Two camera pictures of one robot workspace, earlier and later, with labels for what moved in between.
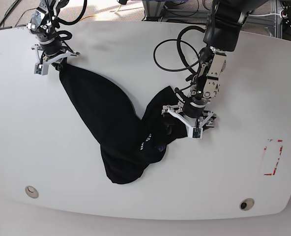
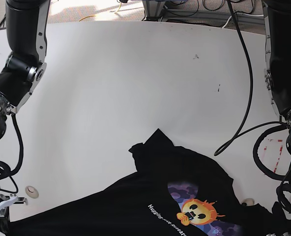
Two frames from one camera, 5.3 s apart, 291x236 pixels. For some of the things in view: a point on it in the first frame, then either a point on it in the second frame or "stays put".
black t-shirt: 129,142 -> 175,191
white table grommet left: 31,191 stays put
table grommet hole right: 247,204 stays put
